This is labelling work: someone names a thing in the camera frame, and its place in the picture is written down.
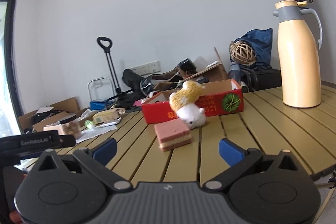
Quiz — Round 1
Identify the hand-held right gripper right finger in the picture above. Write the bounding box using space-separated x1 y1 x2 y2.
204 138 300 193

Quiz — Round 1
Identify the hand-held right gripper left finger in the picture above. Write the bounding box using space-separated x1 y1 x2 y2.
37 138 133 192

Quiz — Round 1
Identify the pink layered sponge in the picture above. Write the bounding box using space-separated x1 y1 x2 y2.
154 120 193 152

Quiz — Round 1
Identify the yellow white plush toy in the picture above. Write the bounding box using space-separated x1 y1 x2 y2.
169 80 206 130

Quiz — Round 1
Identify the cardboard box of dark clothes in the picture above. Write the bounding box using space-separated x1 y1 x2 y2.
18 107 69 132

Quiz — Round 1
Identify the silver foil pack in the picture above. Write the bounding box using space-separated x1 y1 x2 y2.
98 118 122 127

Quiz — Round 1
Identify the yellow cardboard box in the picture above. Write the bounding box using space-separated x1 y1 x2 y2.
92 108 126 123

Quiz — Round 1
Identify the clear jar of brown snacks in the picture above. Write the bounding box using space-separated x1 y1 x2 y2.
59 114 82 139

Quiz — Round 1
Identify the tan folding table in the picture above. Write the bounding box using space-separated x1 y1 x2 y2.
20 85 336 224

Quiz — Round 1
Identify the blue box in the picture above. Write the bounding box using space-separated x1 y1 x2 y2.
90 99 108 110

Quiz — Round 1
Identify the red cardboard box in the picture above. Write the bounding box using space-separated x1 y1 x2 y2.
141 79 244 125

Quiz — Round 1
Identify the cardboard box with raised flap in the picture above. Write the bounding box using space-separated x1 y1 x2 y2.
50 97 80 115

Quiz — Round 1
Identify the black bag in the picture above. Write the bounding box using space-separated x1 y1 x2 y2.
123 68 147 98

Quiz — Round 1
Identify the open brown cardboard box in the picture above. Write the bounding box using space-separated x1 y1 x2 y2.
178 47 229 83

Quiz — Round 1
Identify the black suitcase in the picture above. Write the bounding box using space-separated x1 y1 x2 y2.
240 68 282 93

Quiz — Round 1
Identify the blue grey hair dryer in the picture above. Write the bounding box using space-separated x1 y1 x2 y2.
228 63 240 81

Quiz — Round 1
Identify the wicker ball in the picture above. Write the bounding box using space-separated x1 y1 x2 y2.
230 41 256 65

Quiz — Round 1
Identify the blue bag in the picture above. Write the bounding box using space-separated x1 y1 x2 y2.
234 28 273 69

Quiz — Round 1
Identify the beige thermos jug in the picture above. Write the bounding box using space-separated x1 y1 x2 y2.
272 0 323 108

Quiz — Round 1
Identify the silver metal cart frame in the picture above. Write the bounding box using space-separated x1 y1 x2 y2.
88 77 116 109

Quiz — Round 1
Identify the black telescopic handle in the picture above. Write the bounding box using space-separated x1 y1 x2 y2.
97 36 122 94

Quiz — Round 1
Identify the black door frame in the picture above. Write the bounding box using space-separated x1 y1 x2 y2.
0 0 25 138

